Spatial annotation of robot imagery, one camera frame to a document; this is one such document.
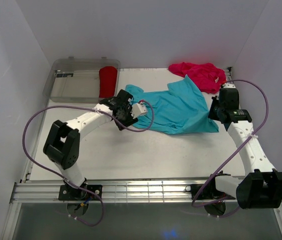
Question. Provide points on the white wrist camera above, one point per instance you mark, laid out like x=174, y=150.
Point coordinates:
x=228, y=85
x=138, y=110

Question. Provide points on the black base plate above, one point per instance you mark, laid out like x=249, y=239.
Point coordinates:
x=208, y=193
x=68, y=193

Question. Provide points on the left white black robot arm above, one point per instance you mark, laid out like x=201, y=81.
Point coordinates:
x=62, y=145

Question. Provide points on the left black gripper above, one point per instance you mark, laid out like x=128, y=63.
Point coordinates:
x=130, y=120

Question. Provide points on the rolled red t shirt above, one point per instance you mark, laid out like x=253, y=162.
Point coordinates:
x=107, y=81

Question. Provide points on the magenta t shirt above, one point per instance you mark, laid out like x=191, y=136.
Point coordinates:
x=207, y=77

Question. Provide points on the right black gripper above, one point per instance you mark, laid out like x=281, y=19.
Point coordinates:
x=211, y=115

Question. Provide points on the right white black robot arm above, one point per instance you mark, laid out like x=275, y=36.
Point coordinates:
x=261, y=187

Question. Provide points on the cyan t shirt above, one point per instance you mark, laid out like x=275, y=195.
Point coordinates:
x=181, y=109

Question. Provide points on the aluminium frame rail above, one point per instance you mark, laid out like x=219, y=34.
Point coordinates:
x=113, y=191

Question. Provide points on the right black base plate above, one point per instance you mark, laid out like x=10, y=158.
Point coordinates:
x=208, y=193

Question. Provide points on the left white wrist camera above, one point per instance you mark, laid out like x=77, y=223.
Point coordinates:
x=138, y=110

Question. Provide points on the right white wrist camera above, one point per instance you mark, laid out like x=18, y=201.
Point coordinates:
x=228, y=85

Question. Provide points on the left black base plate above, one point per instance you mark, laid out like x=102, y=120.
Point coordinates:
x=68, y=193

